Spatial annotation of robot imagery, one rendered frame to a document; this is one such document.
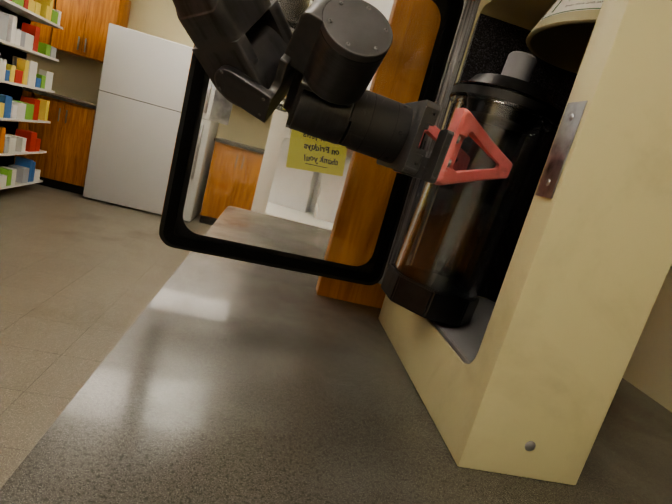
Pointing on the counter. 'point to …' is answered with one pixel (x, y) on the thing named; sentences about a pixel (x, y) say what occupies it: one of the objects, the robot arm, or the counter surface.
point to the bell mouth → (564, 33)
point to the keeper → (560, 148)
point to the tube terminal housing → (566, 267)
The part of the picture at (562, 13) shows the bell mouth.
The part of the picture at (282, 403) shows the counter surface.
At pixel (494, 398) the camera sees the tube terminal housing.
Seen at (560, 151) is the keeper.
